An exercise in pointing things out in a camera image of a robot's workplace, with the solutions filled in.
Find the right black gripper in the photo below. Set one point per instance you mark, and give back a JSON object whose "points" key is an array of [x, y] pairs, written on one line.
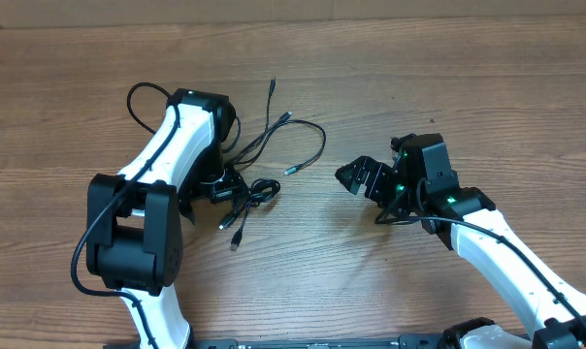
{"points": [[379, 174]]}

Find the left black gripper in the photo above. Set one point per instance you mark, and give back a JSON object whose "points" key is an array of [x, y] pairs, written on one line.
{"points": [[234, 184]]}

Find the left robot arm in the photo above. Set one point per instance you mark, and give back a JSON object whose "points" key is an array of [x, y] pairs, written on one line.
{"points": [[133, 239]]}

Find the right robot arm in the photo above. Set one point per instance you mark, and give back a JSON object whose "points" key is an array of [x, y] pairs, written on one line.
{"points": [[421, 187]]}

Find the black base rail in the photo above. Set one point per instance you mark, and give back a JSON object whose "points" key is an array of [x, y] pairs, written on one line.
{"points": [[404, 341]]}

